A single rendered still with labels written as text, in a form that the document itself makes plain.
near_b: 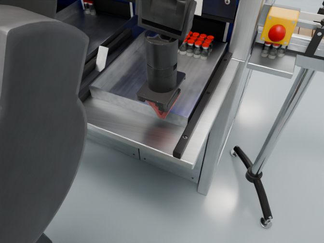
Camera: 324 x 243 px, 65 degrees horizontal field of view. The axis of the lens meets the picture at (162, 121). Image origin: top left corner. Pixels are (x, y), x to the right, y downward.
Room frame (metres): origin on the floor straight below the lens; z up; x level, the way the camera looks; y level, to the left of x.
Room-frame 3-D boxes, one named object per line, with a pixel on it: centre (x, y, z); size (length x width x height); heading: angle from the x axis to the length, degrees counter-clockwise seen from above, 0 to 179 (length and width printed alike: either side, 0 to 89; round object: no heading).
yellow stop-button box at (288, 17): (0.63, -0.31, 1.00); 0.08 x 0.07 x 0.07; 155
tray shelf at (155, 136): (0.64, 0.15, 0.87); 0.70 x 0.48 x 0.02; 65
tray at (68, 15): (0.78, 0.27, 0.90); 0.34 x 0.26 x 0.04; 155
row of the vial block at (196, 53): (0.68, -0.05, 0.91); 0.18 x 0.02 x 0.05; 66
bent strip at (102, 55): (0.56, 0.19, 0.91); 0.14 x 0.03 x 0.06; 154
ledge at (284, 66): (0.66, -0.34, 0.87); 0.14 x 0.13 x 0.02; 155
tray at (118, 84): (0.58, -0.01, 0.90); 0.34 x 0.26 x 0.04; 156
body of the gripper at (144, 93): (0.39, 0.00, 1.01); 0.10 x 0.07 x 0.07; 155
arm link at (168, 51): (0.40, 0.00, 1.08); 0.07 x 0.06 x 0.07; 160
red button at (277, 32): (0.59, -0.29, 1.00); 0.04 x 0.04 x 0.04; 65
